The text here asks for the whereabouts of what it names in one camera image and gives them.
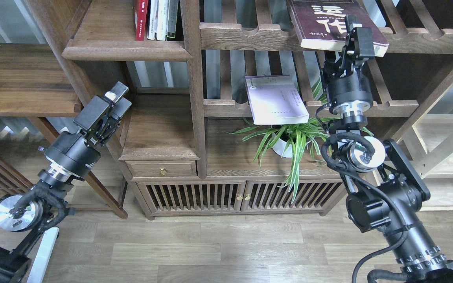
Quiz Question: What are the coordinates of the white plant pot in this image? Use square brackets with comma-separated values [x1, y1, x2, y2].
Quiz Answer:
[272, 133, 296, 158]

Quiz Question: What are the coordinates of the dark wooden bookshelf cabinet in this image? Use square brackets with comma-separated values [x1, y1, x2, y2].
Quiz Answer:
[27, 0, 453, 220]

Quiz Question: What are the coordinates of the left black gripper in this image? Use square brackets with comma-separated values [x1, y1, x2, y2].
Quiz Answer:
[44, 82, 132, 181]

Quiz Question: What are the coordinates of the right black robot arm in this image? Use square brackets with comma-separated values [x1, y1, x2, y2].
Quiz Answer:
[320, 15, 453, 283]

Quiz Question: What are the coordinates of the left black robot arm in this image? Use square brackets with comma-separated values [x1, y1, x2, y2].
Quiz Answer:
[0, 82, 131, 283]

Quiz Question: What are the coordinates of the red paperback book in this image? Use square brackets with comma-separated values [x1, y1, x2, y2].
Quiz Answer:
[133, 0, 149, 41]

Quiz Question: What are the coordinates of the white striped upright book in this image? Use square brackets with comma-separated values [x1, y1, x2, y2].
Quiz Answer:
[156, 0, 169, 41]

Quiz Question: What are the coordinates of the green spider plant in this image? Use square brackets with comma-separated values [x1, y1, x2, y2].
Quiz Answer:
[226, 78, 375, 204]

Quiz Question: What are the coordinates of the dark maroon book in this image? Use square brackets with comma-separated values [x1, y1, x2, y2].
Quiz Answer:
[286, 0, 389, 57]

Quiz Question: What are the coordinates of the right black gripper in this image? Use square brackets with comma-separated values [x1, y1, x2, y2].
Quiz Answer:
[320, 15, 375, 116]

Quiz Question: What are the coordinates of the pale lavender book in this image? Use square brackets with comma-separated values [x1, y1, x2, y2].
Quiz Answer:
[245, 75, 309, 125]

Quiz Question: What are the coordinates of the grey dark upright book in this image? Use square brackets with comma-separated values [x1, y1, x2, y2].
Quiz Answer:
[166, 0, 179, 41]

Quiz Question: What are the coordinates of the white base bar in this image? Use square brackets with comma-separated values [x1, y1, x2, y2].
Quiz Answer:
[27, 227, 60, 283]

